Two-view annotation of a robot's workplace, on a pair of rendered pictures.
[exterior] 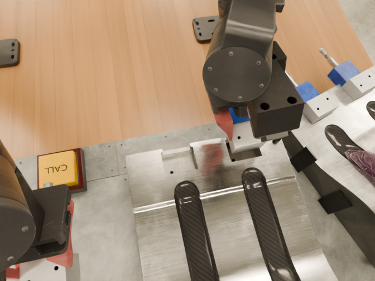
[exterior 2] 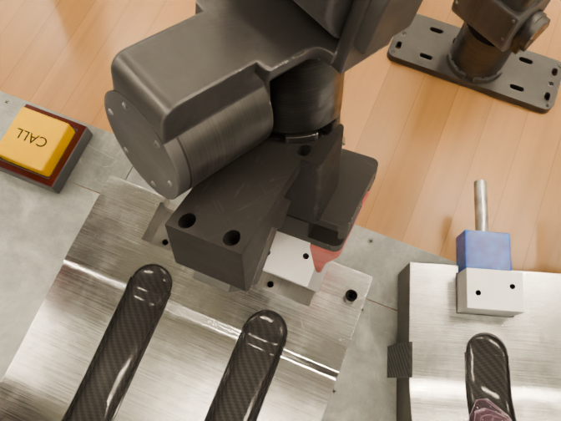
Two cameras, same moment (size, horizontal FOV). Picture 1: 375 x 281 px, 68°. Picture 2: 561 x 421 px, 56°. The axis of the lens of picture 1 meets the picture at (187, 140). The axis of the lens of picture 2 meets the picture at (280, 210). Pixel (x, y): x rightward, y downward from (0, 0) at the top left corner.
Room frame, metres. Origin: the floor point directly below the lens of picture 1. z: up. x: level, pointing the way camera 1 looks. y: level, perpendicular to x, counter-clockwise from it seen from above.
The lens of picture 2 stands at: (0.11, -0.15, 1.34)
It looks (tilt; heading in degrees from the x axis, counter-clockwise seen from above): 71 degrees down; 43
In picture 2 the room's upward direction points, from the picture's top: 2 degrees counter-clockwise
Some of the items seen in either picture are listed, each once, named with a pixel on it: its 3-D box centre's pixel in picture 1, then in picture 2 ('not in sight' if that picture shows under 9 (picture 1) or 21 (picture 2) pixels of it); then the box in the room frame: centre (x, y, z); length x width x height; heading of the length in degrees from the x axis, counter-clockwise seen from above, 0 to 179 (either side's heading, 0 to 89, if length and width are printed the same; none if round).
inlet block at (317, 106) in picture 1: (300, 92); (482, 245); (0.33, -0.21, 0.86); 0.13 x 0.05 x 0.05; 36
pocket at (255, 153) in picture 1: (240, 150); (290, 276); (0.18, -0.09, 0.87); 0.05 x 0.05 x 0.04; 19
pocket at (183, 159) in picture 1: (178, 162); (182, 233); (0.15, 0.01, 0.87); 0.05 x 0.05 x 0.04; 19
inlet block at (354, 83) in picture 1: (341, 71); not in sight; (0.39, -0.30, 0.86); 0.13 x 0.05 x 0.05; 36
